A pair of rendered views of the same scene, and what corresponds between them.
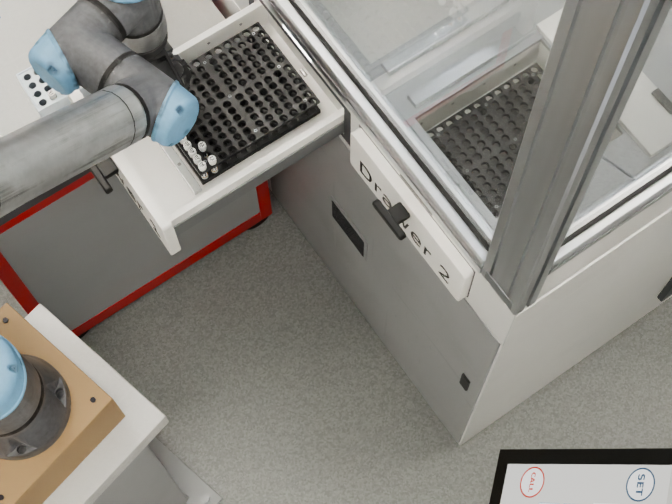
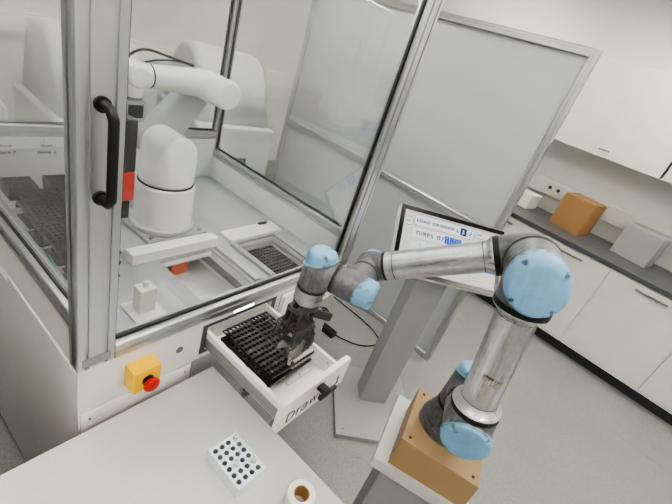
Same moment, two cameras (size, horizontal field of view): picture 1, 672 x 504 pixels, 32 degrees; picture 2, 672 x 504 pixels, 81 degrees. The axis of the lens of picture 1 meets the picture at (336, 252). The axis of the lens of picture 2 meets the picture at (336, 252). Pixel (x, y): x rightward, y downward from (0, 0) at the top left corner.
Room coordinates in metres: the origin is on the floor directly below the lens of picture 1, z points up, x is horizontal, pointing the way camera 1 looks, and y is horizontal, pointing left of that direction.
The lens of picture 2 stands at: (1.22, 1.02, 1.73)
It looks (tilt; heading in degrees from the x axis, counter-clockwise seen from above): 27 degrees down; 243
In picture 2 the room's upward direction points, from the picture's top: 19 degrees clockwise
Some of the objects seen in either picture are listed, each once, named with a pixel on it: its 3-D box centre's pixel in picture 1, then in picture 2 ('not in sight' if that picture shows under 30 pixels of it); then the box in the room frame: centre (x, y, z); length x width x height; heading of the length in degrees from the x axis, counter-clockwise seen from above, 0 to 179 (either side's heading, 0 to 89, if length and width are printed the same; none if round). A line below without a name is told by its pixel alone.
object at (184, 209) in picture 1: (236, 104); (264, 348); (0.91, 0.15, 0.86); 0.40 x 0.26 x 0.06; 124
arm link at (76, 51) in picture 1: (85, 53); (356, 285); (0.79, 0.31, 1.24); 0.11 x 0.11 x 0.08; 51
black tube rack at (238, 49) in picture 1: (231, 105); (266, 348); (0.91, 0.16, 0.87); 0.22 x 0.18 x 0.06; 124
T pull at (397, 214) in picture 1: (395, 215); not in sight; (0.70, -0.09, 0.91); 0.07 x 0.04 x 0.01; 34
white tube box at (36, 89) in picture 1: (62, 80); (235, 463); (1.01, 0.46, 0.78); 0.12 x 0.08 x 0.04; 122
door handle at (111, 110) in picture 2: not in sight; (107, 159); (1.32, 0.31, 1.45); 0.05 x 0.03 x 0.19; 124
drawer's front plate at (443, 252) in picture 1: (409, 214); (307, 295); (0.71, -0.11, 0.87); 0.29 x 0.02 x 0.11; 34
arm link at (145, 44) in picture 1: (136, 25); (309, 294); (0.87, 0.26, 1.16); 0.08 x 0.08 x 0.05
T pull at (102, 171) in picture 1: (104, 169); (324, 389); (0.78, 0.35, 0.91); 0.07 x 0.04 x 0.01; 34
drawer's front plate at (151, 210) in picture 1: (123, 169); (314, 390); (0.80, 0.33, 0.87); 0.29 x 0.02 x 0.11; 34
